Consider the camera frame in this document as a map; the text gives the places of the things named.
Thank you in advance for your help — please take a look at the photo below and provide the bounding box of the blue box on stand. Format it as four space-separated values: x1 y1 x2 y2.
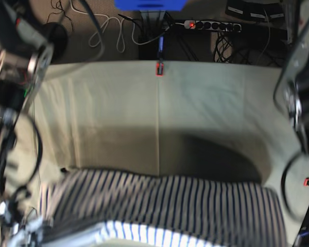
114 0 187 11

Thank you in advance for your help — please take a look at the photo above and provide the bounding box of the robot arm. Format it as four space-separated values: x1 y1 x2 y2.
0 1 54 246
274 17 309 246

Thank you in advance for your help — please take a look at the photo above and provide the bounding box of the blue white striped t-shirt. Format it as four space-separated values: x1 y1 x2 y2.
39 170 287 246

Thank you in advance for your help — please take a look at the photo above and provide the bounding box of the black power strip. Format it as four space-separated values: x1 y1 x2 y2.
183 20 242 33

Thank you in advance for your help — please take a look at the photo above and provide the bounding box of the black round bag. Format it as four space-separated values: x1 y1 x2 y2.
43 22 68 63

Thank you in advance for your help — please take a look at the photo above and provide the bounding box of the green table cloth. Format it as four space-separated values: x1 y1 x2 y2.
4 61 309 246

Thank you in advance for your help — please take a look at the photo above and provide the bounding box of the orange clamp at back centre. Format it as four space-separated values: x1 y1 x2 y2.
155 36 165 78

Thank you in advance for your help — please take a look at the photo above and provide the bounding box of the white looped cable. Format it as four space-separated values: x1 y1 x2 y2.
71 0 127 52

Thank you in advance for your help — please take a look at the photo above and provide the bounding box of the orange clamp at right edge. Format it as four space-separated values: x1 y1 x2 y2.
303 178 309 187

